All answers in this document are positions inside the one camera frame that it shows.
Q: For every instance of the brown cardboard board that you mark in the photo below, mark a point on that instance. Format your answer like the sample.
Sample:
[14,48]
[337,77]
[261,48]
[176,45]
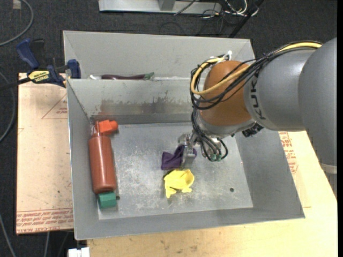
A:
[43,154]

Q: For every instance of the red-brown spray bottle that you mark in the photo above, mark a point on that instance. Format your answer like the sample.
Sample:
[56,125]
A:
[101,162]

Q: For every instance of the green block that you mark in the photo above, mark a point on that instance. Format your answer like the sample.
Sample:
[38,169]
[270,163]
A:
[107,200]

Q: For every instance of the purple cloth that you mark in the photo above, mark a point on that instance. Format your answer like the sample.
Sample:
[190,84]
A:
[171,160]

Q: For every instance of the purple toy eggplant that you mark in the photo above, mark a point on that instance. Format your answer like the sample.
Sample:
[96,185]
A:
[126,76]

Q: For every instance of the grey metal bin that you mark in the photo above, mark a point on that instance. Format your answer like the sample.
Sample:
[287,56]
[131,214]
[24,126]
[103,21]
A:
[150,170]

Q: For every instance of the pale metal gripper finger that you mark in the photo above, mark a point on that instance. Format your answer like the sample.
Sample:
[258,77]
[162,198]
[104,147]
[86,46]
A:
[183,139]
[189,157]

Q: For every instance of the yellow cloth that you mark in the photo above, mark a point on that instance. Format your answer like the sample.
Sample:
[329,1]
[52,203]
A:
[178,182]

